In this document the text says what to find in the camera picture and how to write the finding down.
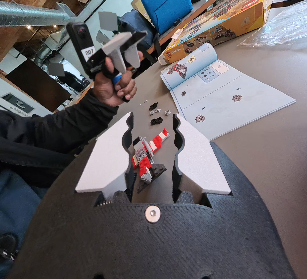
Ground person's blue jeans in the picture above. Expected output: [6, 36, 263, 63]
[0, 168, 49, 279]

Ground red white toy brick model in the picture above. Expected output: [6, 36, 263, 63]
[131, 128, 171, 194]

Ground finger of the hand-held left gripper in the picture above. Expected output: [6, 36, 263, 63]
[122, 30, 148, 69]
[102, 31, 133, 74]

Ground silver metal duct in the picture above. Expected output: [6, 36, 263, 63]
[0, 1, 79, 27]

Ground spiral metal duct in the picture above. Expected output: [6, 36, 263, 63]
[32, 26, 69, 73]

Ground person's left forearm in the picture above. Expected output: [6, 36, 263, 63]
[0, 88, 119, 188]

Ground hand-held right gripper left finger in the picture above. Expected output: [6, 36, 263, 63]
[75, 112, 135, 203]

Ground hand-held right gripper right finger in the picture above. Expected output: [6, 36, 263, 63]
[172, 113, 232, 204]

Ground black wall screen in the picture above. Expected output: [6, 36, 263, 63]
[5, 59, 72, 112]

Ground dark blue backpack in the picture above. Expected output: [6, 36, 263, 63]
[118, 9, 159, 65]

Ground light blue instruction booklet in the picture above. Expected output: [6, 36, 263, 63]
[160, 42, 296, 141]

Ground yellow toy brick box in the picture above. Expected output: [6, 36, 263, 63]
[158, 0, 277, 65]

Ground clear plastic bag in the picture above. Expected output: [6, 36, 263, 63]
[237, 0, 307, 47]

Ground blue felt bag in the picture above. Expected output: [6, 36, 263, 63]
[140, 0, 193, 35]

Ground person's left hand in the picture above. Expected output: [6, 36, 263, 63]
[93, 57, 138, 107]

